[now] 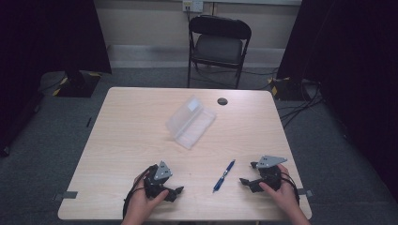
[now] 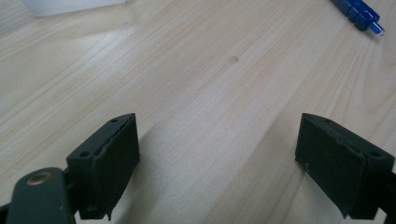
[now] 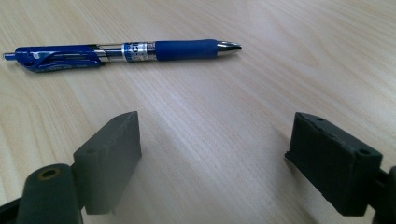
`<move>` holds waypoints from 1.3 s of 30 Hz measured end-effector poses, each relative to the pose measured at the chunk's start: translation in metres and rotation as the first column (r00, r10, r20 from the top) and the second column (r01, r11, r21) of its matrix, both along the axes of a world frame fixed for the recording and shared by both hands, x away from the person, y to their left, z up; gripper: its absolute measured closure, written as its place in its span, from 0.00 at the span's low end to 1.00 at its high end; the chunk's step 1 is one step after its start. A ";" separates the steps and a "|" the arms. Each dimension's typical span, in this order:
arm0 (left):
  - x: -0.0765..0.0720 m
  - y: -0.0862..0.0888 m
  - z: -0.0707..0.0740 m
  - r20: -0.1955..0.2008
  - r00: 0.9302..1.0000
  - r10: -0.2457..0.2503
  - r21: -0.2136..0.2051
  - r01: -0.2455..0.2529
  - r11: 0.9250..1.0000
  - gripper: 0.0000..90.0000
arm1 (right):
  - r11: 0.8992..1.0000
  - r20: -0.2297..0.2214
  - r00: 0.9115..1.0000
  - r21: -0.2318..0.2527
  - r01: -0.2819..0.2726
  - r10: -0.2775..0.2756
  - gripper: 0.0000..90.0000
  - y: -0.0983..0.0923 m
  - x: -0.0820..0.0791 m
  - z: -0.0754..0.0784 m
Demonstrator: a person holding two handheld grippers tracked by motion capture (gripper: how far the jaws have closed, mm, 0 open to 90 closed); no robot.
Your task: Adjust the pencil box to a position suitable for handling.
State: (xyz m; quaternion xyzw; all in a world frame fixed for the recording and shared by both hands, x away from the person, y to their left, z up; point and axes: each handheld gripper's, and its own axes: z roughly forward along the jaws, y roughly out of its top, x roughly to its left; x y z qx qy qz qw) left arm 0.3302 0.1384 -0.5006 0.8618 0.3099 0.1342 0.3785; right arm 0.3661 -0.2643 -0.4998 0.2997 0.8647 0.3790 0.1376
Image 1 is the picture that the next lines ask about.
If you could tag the small black floor strip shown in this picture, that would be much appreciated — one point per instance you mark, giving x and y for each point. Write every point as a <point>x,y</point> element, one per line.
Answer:
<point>89,122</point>

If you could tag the black folding chair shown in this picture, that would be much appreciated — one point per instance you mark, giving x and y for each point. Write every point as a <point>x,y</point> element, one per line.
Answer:
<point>219,48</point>

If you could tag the black stand base, striped tape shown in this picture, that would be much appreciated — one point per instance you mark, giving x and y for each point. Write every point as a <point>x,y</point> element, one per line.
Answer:
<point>78,84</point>
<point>289,89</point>

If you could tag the person's left hand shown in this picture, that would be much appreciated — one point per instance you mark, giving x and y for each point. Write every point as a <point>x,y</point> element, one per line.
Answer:
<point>142,203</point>

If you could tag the black table grommet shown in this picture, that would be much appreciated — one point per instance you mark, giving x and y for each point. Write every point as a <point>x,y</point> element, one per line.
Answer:
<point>222,101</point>

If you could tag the person's right hand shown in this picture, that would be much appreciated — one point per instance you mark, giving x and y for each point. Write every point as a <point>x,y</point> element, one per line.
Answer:
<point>286,195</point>

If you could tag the grey tape strip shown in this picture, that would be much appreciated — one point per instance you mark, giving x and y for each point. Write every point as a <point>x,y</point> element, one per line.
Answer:
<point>66,195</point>
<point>305,192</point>

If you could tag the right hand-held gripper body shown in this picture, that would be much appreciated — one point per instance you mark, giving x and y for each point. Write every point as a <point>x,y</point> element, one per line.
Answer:
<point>269,173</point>

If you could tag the clear plastic pencil case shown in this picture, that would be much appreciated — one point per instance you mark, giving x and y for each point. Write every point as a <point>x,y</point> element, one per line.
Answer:
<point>191,125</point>

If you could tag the white wall socket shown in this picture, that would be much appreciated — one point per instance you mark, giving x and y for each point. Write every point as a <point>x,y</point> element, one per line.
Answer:
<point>192,5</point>

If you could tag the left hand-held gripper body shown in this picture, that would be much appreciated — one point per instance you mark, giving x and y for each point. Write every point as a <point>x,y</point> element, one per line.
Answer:
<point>162,172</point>

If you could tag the dark curtain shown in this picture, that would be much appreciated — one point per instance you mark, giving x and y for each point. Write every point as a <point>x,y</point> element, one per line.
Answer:
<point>353,62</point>
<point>43,40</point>

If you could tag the blue pen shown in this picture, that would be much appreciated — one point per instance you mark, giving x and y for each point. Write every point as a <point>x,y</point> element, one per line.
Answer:
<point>223,176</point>

